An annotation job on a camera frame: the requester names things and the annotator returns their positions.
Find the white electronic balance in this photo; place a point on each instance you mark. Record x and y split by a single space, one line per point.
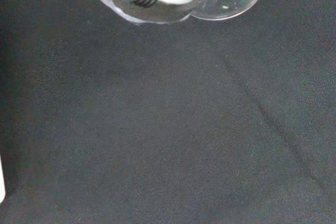
2 182

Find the black bench cloth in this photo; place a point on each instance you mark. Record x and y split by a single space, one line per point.
168 119

